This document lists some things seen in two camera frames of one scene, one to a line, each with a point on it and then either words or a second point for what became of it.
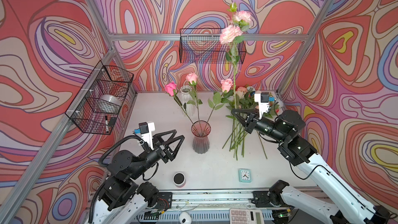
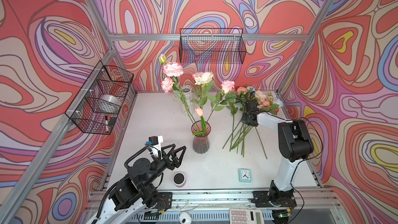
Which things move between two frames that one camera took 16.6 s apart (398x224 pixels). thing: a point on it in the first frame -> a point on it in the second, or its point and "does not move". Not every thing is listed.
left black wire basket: [96, 106] does not move
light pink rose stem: [227, 86] does not move
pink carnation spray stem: [233, 33] -> [171, 70]
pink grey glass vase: [200, 130] does not move
